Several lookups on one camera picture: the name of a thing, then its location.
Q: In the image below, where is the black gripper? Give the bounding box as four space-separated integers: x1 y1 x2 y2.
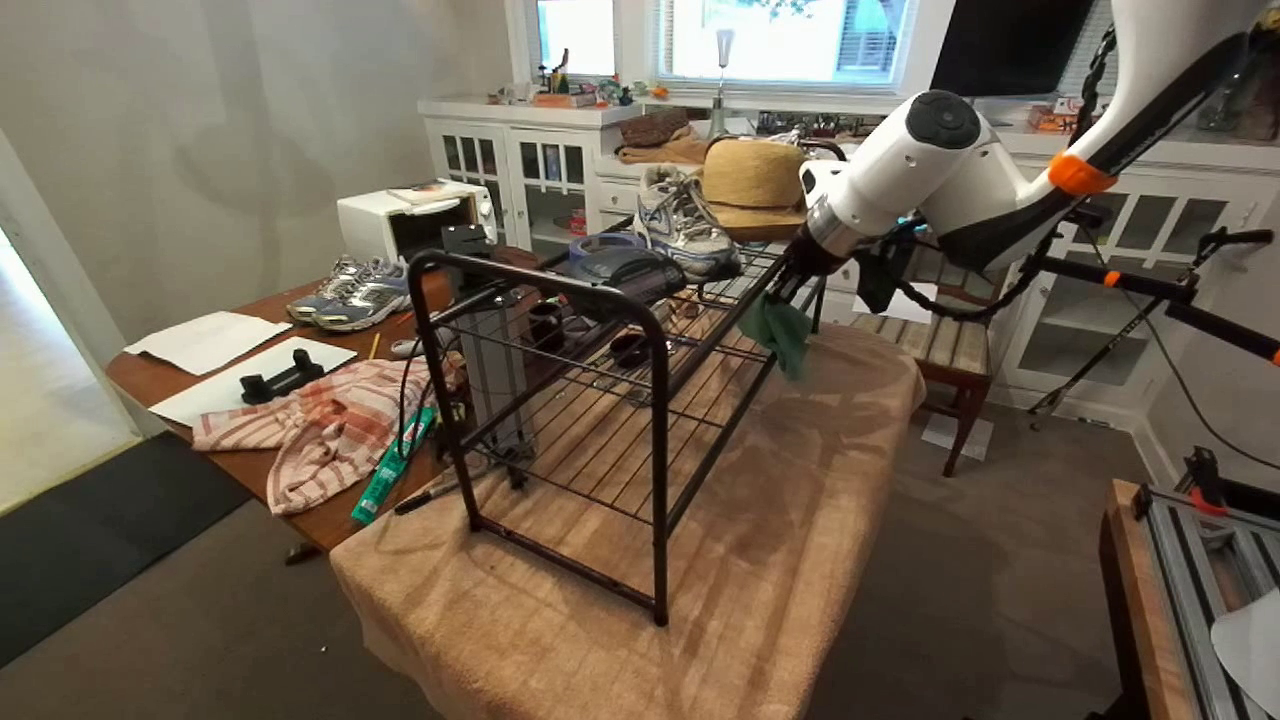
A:
765 231 852 325

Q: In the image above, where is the green towel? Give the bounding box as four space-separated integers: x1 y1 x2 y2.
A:
737 291 816 385

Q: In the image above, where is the grey white sneaker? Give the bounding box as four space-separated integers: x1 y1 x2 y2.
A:
634 164 742 284

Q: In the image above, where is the black metal shoe rack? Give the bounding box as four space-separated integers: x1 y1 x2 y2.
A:
405 215 845 630

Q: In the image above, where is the grey blue running sneaker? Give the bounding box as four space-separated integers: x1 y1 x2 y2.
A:
317 264 417 336
287 259 382 329

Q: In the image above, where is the straw hat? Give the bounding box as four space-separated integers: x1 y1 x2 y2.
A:
696 137 812 244

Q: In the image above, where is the small dark cup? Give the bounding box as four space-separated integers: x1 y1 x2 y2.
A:
608 329 656 375
524 295 571 351

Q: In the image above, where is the dark blue cap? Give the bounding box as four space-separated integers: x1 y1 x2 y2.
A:
553 231 693 325

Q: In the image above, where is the brown wooden chair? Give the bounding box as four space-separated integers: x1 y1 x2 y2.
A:
852 251 1045 481

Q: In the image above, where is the dark brown hat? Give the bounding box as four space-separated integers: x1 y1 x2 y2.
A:
610 105 696 153

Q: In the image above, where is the white glass-door cabinet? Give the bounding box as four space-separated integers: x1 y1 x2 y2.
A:
417 96 1280 418

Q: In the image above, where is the grey radiator heater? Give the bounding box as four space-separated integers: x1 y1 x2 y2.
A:
445 295 534 472

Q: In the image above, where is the black flat screen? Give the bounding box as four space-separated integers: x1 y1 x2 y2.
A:
927 0 1098 100

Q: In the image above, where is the black tripod with orange clips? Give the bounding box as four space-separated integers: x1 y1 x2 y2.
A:
1024 224 1280 422

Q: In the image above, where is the white printer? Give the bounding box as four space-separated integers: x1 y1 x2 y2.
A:
331 175 500 267

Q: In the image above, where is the teal hand tool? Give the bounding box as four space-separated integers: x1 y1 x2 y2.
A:
349 403 440 530

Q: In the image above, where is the pink striped shirt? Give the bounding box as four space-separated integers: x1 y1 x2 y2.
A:
192 356 437 521

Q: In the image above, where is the black dumbbell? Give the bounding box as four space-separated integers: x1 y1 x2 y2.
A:
235 344 328 407

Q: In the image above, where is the white round sheet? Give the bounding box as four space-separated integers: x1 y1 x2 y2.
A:
1208 594 1280 720

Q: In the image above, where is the white paper sheet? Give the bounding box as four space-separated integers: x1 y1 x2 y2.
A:
148 332 359 434
121 307 296 380

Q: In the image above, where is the brown wooden table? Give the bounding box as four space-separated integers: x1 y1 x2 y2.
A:
103 244 575 558

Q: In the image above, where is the black floor mat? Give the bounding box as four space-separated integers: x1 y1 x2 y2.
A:
0 434 256 673

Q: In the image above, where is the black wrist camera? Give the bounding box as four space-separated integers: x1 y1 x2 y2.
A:
855 231 927 321

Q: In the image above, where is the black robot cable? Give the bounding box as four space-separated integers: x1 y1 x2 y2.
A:
888 238 1037 329

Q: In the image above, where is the wooden bench with teal frame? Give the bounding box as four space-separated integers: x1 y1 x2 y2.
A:
1094 475 1280 720

